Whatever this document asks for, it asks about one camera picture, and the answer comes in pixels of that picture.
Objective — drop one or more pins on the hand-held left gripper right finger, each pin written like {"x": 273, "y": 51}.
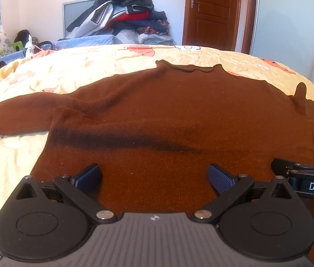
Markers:
{"x": 219, "y": 178}

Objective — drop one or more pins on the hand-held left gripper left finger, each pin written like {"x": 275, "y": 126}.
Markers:
{"x": 90, "y": 175}

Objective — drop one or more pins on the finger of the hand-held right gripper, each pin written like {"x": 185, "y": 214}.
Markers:
{"x": 299, "y": 166}

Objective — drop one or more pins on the brown knit sweater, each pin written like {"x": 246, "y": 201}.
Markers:
{"x": 168, "y": 111}

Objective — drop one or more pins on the pile of mixed clothes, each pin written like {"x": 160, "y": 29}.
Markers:
{"x": 123, "y": 11}

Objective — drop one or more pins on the yellow printed bed sheet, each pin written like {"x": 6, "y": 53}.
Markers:
{"x": 70, "y": 69}

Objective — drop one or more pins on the blue quilted blanket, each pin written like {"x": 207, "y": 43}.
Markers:
{"x": 90, "y": 41}

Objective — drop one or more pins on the white plastic bag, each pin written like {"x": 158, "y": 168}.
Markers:
{"x": 29, "y": 47}

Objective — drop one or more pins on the green plastic stool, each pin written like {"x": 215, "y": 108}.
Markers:
{"x": 17, "y": 46}

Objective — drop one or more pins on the dark plush toy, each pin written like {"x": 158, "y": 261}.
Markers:
{"x": 21, "y": 36}

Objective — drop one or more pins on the grey framed panel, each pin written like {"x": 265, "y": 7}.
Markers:
{"x": 74, "y": 14}

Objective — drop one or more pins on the brown wooden door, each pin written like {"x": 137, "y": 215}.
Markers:
{"x": 212, "y": 14}

